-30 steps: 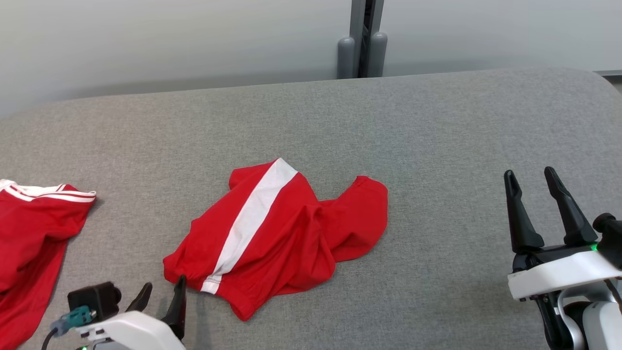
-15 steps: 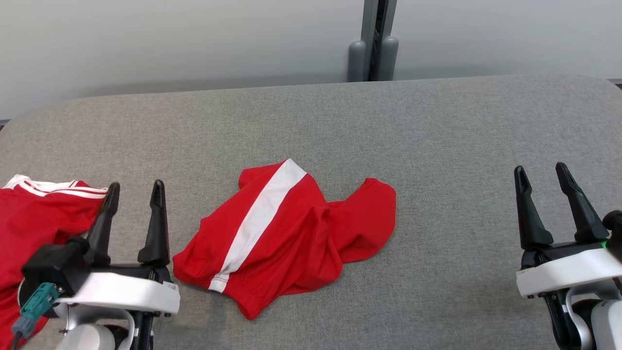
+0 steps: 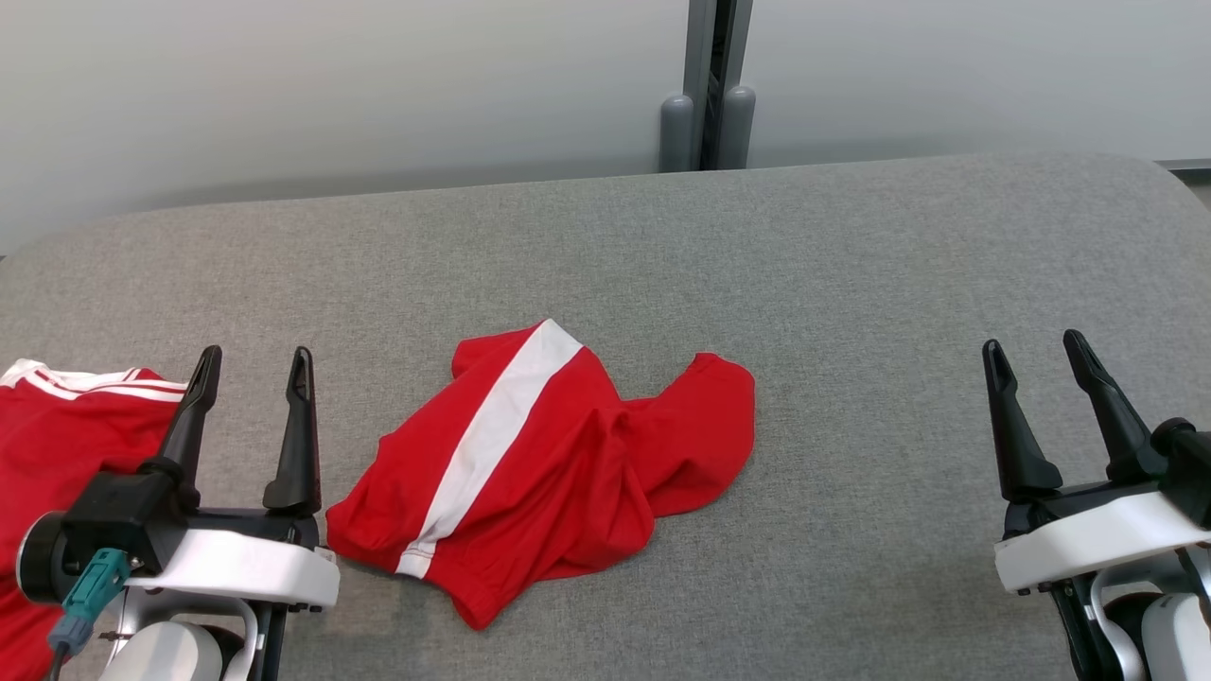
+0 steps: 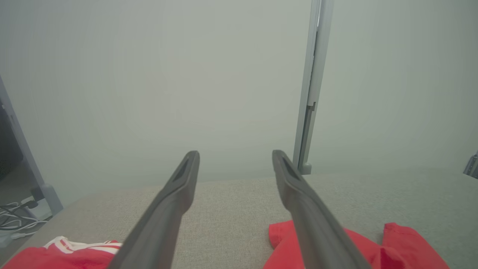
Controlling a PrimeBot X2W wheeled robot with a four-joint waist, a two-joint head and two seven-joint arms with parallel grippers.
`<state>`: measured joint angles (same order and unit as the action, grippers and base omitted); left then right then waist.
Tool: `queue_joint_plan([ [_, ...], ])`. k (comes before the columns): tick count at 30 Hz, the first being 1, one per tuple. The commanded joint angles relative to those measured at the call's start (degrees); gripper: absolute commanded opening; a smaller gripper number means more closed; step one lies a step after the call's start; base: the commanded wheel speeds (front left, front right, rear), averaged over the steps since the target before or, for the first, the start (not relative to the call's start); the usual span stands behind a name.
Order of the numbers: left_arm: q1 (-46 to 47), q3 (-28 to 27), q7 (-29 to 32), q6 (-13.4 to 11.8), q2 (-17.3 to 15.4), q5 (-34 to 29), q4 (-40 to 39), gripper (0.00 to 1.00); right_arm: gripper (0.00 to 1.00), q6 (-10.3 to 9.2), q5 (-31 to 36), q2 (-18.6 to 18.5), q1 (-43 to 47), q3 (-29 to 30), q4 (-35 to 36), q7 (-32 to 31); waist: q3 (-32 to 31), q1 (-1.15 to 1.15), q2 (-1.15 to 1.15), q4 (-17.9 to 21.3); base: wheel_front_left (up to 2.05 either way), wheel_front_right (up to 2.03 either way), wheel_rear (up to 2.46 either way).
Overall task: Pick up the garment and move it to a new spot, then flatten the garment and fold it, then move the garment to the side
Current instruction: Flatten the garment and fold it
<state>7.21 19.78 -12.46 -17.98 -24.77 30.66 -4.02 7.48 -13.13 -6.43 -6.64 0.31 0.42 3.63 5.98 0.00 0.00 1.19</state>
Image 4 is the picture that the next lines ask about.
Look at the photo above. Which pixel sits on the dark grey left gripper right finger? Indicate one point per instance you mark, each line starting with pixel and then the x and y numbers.
pixel 313 231

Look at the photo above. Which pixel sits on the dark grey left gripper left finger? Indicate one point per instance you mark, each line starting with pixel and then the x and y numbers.
pixel 164 224

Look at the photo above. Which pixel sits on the red garment with white trim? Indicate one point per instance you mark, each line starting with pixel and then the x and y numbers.
pixel 407 246

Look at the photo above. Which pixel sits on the red Bulls 23 jersey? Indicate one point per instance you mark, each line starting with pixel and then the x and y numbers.
pixel 44 259

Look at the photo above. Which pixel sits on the grey fabric sofa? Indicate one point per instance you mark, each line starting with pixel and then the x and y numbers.
pixel 231 224

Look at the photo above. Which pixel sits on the grey frame post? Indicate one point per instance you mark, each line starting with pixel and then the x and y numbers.
pixel 48 198

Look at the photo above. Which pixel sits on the grey double partition post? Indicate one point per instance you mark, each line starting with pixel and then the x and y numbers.
pixel 313 56

